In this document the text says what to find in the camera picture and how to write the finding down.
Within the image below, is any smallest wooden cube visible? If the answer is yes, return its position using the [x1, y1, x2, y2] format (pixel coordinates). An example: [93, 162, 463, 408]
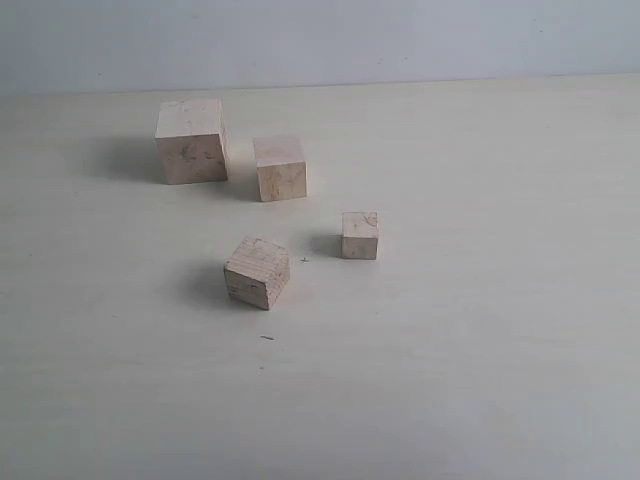
[341, 212, 379, 260]

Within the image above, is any second largest wooden cube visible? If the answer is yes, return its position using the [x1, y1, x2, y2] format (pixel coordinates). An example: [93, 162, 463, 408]
[253, 135, 307, 202]

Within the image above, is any third largest wooden cube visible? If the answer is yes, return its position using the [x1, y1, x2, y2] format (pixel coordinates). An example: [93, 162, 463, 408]
[223, 237, 290, 310]

